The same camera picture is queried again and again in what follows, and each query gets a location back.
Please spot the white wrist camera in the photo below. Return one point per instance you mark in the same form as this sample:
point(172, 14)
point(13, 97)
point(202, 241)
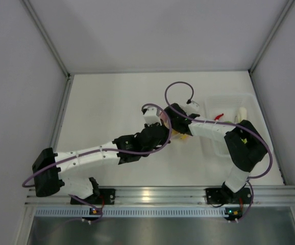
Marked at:
point(191, 107)
point(151, 115)

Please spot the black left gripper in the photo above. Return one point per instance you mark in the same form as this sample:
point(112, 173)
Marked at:
point(166, 138)

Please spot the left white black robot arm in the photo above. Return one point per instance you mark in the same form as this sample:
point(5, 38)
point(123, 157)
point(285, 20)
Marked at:
point(72, 173)

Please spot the pale green toy celery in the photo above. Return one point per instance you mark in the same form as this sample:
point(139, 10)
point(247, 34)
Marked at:
point(241, 114)

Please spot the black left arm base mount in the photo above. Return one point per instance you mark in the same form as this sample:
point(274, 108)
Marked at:
point(93, 196)

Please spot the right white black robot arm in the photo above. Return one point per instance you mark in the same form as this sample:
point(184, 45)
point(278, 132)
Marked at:
point(245, 145)

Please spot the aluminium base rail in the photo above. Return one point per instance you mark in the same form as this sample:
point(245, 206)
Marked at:
point(170, 195)

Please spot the slotted white cable duct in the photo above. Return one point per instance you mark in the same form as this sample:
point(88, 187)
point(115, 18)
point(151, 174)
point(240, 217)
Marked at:
point(132, 212)

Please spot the aluminium frame post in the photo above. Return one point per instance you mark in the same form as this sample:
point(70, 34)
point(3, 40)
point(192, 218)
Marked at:
point(45, 36)

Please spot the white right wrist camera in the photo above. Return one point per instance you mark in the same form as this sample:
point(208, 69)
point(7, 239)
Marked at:
point(191, 107)

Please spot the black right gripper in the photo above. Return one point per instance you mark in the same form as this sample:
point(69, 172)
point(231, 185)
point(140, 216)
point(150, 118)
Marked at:
point(173, 124)

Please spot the clear polka dot zip bag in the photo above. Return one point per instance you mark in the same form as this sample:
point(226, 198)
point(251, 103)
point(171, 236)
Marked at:
point(165, 122)

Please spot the yellow toy pear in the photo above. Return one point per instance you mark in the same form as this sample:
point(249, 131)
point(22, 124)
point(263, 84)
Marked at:
point(179, 136)

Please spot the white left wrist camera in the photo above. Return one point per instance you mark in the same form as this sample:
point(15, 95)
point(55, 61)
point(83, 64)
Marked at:
point(151, 115)

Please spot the red toy chili pepper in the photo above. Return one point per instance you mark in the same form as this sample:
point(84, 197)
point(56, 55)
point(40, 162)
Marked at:
point(218, 117)

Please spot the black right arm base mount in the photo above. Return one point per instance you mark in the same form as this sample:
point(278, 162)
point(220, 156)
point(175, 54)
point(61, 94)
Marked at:
point(217, 196)

